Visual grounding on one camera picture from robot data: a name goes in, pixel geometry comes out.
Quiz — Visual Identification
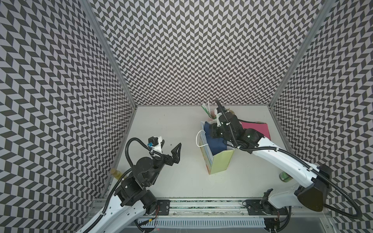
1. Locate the dark blue napkin stack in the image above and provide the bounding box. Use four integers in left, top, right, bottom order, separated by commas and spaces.
204, 121, 227, 156

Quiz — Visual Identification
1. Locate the illustrated green paper gift bag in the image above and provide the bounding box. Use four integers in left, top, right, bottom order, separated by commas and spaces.
196, 121, 234, 175

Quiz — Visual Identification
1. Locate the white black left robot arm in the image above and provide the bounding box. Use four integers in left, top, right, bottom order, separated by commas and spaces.
79, 136, 182, 233

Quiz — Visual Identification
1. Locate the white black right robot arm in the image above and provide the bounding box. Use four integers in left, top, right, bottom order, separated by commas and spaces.
210, 108, 362, 219

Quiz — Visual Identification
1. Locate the pink metal bucket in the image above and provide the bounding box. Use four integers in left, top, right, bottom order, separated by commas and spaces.
209, 109, 218, 120

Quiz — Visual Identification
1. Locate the yellow liquid bottle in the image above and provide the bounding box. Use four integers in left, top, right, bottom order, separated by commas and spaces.
110, 169, 123, 181

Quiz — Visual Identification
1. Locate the pink napkin stack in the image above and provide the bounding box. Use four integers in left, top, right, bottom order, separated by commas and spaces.
240, 121, 271, 139

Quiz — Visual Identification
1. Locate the yellow cap green bottle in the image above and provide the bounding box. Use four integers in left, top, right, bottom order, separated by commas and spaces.
279, 172, 293, 183

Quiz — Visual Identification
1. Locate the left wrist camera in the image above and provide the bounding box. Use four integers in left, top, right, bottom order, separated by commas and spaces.
148, 136, 163, 153

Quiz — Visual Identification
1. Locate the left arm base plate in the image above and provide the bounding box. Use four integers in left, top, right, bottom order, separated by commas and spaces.
146, 200, 171, 216

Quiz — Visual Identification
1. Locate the aluminium front rail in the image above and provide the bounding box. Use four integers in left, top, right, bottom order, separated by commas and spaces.
85, 198, 332, 221

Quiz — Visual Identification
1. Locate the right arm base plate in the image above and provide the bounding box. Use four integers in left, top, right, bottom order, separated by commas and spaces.
242, 199, 288, 216

